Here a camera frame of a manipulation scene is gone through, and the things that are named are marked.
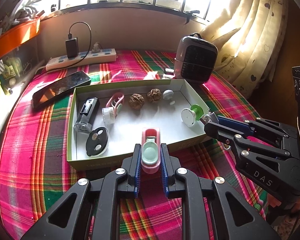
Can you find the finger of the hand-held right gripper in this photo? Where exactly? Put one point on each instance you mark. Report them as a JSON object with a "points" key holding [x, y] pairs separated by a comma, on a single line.
{"points": [[220, 132], [235, 125]]}

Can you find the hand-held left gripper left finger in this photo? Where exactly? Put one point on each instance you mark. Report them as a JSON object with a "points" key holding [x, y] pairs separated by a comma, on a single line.
{"points": [[137, 170]]}

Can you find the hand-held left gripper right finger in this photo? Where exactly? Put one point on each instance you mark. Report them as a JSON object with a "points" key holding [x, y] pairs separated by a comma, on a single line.
{"points": [[165, 170]]}

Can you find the white green suction disc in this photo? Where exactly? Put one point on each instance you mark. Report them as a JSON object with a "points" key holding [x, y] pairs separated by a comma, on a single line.
{"points": [[188, 117]]}

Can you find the deep pink clip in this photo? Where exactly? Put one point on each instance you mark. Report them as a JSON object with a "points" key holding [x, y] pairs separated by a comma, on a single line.
{"points": [[151, 132]]}

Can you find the black oval disc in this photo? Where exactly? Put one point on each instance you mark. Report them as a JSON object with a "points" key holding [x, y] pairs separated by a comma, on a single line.
{"points": [[103, 136]]}

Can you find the green cardboard box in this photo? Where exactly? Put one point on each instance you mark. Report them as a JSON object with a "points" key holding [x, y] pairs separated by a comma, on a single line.
{"points": [[140, 120]]}

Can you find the small clear jar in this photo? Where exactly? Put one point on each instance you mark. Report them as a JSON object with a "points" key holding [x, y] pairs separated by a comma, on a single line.
{"points": [[107, 116]]}

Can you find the grey round knob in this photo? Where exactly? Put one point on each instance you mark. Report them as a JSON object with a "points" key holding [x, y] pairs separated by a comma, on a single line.
{"points": [[168, 93]]}

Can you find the brown walnut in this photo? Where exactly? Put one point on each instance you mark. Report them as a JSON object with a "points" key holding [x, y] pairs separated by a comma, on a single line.
{"points": [[153, 95], [135, 101]]}

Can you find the pale pink clip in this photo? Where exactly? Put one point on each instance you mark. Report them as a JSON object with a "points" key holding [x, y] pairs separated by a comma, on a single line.
{"points": [[112, 100]]}

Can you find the black bike light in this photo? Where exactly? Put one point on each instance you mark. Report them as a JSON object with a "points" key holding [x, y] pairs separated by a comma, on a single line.
{"points": [[88, 110]]}

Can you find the small grey black heater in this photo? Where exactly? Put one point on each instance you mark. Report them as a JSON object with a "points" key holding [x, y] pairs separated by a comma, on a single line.
{"points": [[197, 60]]}

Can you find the cream heart-print curtain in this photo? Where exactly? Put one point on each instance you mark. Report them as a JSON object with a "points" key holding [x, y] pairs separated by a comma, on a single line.
{"points": [[252, 42]]}

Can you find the black smartphone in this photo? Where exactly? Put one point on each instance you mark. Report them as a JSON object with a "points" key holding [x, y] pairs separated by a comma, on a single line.
{"points": [[62, 87]]}

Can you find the white power strip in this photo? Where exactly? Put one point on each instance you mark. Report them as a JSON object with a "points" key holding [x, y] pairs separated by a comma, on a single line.
{"points": [[102, 57]]}

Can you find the black window latch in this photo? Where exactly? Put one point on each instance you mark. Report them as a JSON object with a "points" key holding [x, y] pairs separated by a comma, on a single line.
{"points": [[191, 15]]}

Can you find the small white adapter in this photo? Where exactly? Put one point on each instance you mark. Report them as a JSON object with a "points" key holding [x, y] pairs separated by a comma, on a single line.
{"points": [[95, 48]]}

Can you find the black charger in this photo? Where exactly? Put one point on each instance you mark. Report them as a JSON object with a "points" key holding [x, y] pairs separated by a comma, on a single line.
{"points": [[72, 48]]}

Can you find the orange plastic tray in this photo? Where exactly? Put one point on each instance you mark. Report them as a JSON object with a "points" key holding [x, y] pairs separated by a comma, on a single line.
{"points": [[15, 35]]}

